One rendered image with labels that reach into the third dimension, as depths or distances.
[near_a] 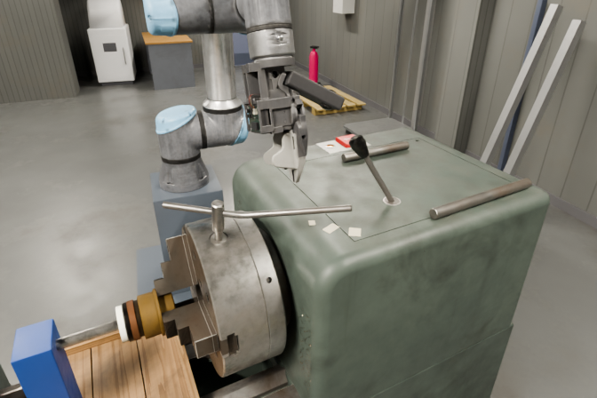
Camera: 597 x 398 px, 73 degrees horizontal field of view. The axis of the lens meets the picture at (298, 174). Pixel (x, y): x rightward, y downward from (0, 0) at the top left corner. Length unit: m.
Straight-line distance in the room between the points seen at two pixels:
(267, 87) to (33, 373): 0.63
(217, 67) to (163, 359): 0.75
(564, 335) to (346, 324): 1.96
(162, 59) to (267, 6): 6.32
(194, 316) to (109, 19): 6.92
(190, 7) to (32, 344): 0.63
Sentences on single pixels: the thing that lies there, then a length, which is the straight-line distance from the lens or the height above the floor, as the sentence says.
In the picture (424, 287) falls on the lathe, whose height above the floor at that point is 1.13.
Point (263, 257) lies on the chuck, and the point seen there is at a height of 1.21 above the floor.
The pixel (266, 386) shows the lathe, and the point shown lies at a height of 0.86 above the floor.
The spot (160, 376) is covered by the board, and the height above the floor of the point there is 0.89.
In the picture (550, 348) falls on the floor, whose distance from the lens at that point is 2.53.
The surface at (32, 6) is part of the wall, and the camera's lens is 6.98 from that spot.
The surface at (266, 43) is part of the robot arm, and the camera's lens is 0.66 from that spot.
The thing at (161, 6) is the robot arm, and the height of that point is 1.63.
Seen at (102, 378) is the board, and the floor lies 0.89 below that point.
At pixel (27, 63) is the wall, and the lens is 7.11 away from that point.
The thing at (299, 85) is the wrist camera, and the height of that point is 1.52.
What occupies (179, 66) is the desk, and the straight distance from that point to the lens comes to 7.00.
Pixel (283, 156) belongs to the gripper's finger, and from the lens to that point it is 0.68.
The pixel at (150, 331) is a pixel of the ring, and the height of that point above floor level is 1.08.
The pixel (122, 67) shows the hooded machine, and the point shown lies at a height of 0.29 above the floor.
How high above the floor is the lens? 1.68
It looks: 26 degrees down
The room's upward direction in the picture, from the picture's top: straight up
